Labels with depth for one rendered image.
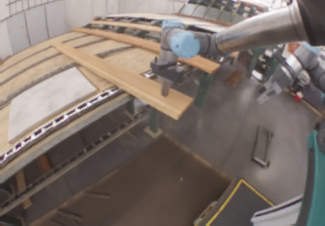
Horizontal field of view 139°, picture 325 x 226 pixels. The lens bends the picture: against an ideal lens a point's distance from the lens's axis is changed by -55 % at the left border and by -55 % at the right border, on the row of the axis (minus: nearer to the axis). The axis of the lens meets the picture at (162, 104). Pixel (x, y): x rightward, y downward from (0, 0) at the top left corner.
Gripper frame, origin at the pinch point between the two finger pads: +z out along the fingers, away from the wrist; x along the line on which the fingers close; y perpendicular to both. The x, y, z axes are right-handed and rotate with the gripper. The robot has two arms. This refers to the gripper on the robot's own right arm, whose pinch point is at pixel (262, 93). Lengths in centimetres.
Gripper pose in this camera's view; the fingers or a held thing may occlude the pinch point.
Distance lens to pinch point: 60.4
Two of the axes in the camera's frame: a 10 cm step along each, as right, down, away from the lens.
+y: 6.1, 7.6, -2.0
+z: -4.5, 5.5, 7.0
